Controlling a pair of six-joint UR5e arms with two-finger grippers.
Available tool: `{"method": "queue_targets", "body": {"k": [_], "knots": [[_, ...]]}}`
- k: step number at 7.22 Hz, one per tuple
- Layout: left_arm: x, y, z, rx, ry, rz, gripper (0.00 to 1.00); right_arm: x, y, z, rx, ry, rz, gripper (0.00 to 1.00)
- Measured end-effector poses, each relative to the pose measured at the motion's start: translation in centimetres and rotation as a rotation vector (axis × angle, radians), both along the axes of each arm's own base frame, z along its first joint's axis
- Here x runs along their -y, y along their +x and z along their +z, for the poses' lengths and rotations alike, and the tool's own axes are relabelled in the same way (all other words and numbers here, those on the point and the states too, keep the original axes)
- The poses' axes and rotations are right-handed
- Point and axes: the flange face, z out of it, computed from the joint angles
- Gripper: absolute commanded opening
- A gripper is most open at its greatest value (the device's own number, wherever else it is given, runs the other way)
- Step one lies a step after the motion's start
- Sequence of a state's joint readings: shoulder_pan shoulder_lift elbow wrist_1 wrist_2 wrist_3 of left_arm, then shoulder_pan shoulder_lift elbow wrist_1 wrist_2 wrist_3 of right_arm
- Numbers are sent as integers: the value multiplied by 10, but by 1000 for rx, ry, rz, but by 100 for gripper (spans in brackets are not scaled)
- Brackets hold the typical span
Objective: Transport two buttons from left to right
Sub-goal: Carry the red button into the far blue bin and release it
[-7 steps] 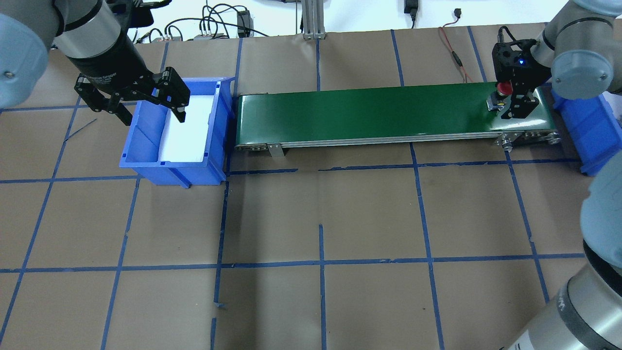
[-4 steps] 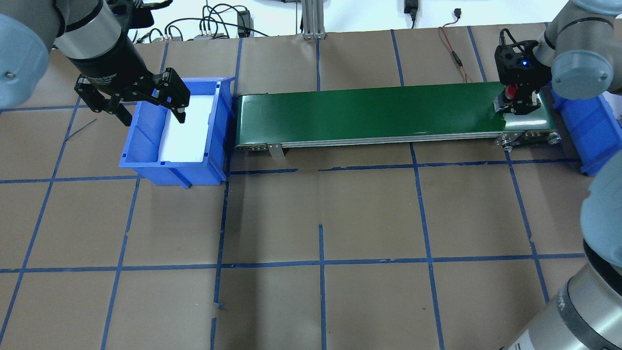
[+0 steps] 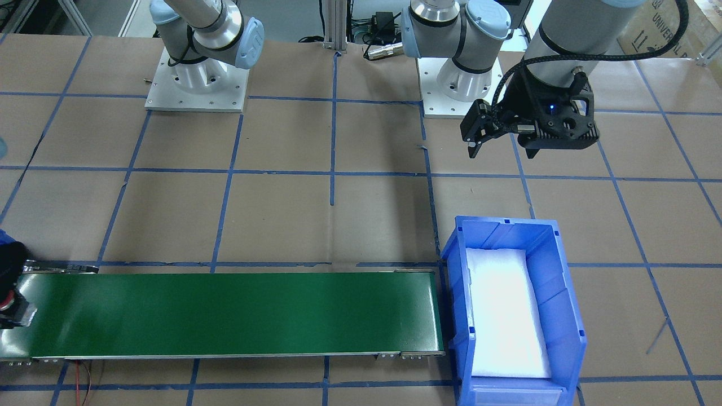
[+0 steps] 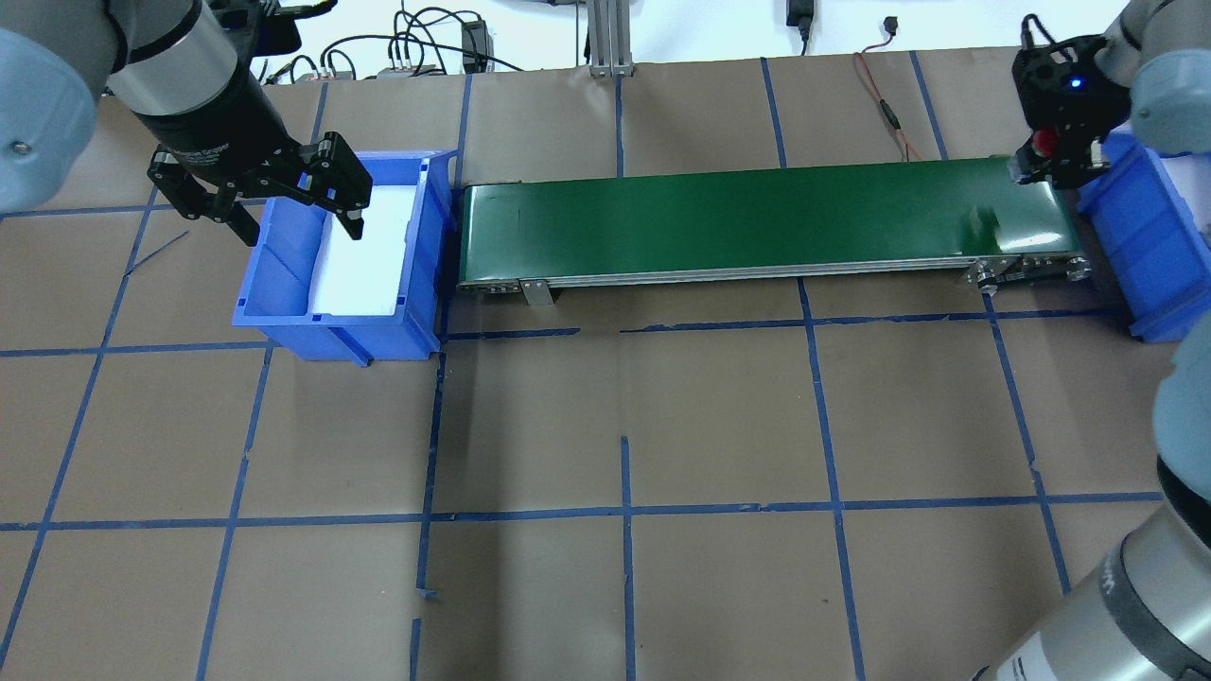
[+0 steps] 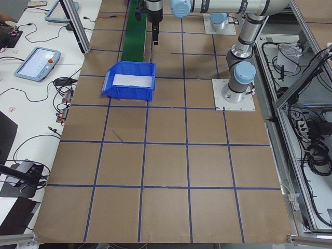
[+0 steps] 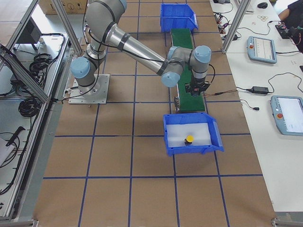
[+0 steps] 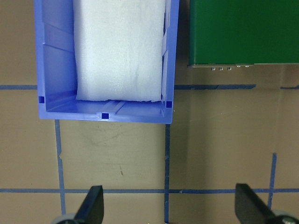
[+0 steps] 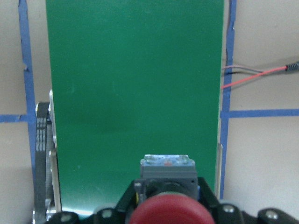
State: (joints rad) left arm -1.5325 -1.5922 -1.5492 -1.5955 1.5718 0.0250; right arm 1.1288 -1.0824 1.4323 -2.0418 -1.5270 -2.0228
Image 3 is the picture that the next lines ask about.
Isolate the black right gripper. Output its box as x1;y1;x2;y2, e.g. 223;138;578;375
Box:
1;241;28;308

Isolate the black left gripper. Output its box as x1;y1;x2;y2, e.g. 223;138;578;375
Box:
460;72;599;160

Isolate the red push button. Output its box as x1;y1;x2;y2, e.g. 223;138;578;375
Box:
1;290;38;329

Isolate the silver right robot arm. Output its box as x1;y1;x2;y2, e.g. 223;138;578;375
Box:
2;1;261;307

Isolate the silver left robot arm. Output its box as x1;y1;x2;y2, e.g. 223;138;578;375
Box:
400;1;642;159

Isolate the blue plastic bin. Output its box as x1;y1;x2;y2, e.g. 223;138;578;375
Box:
0;230;15;246
442;216;587;405

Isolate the green conveyor belt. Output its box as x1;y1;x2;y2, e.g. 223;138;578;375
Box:
2;271;444;361

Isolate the white foam pad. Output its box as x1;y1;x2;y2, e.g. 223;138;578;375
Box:
466;248;551;379

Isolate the cardboard box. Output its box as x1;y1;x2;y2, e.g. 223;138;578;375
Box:
617;1;721;58

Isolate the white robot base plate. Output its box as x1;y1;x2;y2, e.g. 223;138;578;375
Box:
417;58;503;118
145;49;249;113

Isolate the red black wire pair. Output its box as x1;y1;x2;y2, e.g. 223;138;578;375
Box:
72;361;93;406

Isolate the aluminium frame post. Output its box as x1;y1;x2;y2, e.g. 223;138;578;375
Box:
322;1;350;54

